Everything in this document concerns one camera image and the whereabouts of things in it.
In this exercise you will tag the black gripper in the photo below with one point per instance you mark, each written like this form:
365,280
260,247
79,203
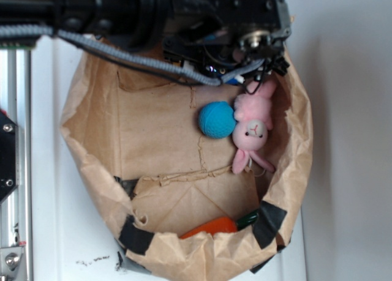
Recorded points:
224,41

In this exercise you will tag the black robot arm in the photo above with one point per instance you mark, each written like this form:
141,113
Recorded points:
128,33

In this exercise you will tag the pink plush bunny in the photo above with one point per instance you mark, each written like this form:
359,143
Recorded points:
252,112

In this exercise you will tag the blue dimpled ball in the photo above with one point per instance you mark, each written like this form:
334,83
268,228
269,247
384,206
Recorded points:
216,120

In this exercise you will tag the brown paper bag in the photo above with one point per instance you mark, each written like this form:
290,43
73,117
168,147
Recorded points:
153,176

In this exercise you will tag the orange toy carrot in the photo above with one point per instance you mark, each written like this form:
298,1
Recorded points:
223,225

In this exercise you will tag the white tray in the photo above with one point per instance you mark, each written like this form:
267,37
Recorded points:
69,239

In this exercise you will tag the aluminium frame rail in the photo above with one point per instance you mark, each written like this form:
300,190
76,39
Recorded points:
16,251

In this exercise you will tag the black mounting bracket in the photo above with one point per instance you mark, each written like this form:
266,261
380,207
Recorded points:
8,156

